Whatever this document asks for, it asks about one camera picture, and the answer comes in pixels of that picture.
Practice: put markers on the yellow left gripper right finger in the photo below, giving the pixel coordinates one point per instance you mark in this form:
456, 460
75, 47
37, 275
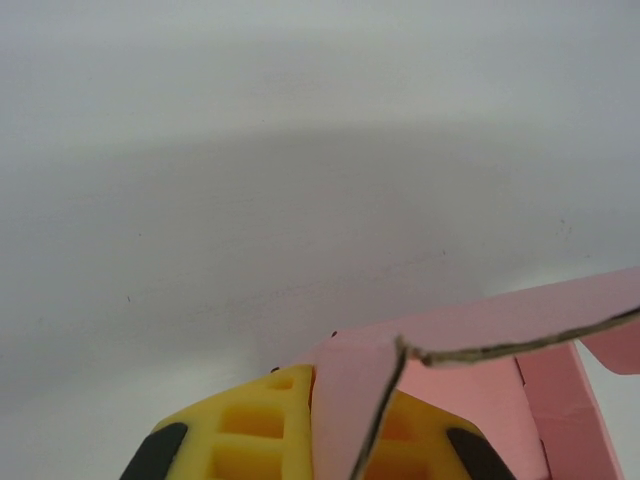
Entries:
430, 450

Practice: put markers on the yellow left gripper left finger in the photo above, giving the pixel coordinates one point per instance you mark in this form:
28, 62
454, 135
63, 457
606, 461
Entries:
200, 450

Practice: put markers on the pink paper box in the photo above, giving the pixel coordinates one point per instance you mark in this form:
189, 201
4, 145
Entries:
450, 320

